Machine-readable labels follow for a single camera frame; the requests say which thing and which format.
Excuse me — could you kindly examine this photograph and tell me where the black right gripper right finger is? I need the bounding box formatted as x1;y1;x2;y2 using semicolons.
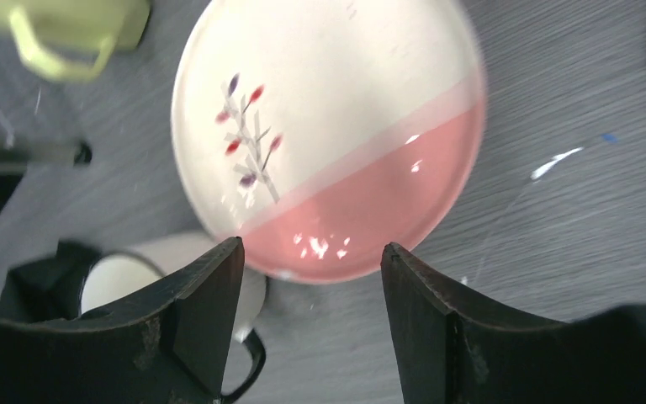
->
381;243;646;403

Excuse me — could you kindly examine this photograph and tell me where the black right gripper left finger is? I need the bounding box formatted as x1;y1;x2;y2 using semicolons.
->
0;237;246;404

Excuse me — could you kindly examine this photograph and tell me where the pink and cream plate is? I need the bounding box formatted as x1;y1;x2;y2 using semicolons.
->
171;1;487;284

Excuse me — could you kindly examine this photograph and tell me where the metal dish rack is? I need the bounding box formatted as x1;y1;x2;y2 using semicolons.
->
0;61;93;263

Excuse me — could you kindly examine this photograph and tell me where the black cloth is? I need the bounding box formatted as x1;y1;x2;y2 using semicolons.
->
0;240;103;323

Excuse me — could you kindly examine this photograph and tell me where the light green mug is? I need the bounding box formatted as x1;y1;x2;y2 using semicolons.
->
0;0;152;82

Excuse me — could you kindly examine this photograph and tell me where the white ribbed mug black handle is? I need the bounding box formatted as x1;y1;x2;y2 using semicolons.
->
80;232;267;403

